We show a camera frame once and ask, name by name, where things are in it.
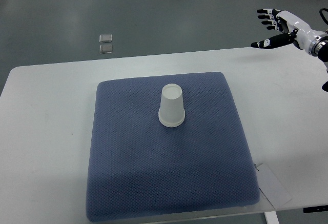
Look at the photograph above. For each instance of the black table control panel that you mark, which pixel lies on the black table control panel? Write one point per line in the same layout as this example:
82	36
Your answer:
315	209

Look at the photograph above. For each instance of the white table leg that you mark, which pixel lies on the white table leg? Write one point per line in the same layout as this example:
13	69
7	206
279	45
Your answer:
271	217

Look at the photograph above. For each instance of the white paper cup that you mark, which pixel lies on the white paper cup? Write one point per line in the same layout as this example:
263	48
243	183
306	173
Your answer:
171	99
171	120

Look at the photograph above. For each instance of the white paper tag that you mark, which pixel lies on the white paper tag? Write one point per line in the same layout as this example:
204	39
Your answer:
271	187

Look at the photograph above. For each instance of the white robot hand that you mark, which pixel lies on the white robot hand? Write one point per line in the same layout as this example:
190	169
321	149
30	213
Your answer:
306	37

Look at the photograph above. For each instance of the upper metal floor plate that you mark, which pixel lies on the upper metal floor plate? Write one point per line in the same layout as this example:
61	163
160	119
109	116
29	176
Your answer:
105	38

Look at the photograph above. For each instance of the blue textured cushion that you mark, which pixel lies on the blue textured cushion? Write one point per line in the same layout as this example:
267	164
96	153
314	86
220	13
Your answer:
138	167

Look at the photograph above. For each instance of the white paper cup on cushion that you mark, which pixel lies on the white paper cup on cushion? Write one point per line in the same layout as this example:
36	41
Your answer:
171	120

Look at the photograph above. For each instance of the metal floor plate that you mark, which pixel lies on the metal floor plate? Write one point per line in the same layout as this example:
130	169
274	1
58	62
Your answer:
105	48
105	38

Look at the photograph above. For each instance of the lower metal floor plate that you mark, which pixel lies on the lower metal floor plate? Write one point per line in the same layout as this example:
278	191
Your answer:
105	48

